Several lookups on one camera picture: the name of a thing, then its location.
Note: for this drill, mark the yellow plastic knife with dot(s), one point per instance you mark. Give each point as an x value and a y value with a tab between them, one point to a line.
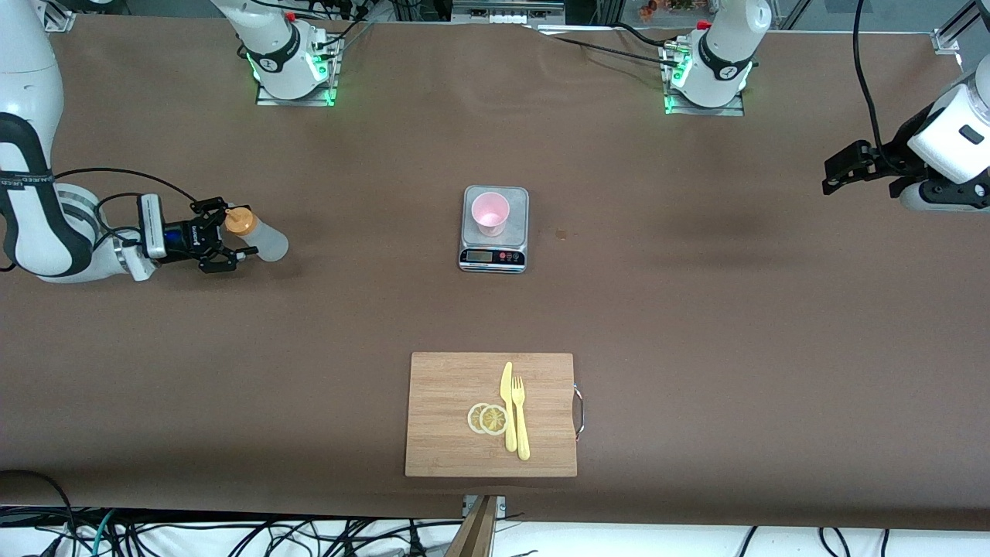
506	394

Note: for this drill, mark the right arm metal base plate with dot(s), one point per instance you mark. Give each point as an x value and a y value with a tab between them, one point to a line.
329	81

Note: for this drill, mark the pink plastic cup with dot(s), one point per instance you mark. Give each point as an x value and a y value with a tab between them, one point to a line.
490	213

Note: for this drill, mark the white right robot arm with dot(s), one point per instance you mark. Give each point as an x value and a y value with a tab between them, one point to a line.
31	232

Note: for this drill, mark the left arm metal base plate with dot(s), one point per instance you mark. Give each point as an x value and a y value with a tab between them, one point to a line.
739	107

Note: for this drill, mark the wooden bar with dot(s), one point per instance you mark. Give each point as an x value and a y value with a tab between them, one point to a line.
473	538

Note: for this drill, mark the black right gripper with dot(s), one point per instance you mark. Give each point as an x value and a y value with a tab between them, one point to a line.
186	235

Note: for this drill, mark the silver digital kitchen scale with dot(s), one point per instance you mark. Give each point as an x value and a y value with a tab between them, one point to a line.
518	232

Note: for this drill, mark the lemon slice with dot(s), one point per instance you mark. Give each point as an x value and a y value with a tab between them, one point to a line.
495	420
472	418

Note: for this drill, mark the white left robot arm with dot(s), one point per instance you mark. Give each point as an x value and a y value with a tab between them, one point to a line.
723	54

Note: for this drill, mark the tray of toy food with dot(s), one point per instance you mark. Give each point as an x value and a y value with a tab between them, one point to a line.
673	6

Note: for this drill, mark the sauce bottle with orange cap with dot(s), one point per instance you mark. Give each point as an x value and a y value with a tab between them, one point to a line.
271	244

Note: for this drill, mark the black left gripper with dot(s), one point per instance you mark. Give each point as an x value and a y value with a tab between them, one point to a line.
896	153

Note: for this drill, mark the small metal bracket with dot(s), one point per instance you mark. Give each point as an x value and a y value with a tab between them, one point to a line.
500	504

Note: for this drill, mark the yellow plastic fork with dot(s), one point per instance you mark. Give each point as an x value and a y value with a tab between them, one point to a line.
521	425

